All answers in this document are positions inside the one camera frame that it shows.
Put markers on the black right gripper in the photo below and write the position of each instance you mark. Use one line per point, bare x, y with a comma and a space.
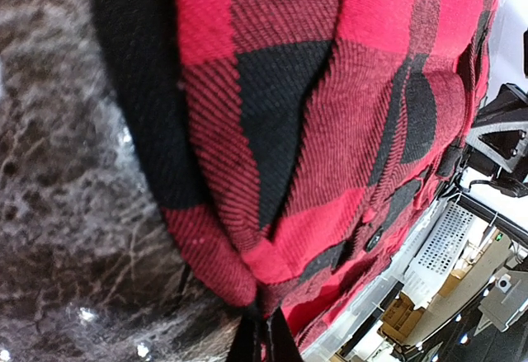
500, 129

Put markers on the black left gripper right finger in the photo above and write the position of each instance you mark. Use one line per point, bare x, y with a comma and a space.
280, 344

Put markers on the red black plaid shirt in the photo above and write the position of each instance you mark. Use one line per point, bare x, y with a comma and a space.
291, 144

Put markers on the white perforated panel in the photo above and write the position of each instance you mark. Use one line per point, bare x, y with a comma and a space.
446, 241

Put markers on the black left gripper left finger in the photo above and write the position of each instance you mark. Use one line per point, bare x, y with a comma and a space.
247, 342

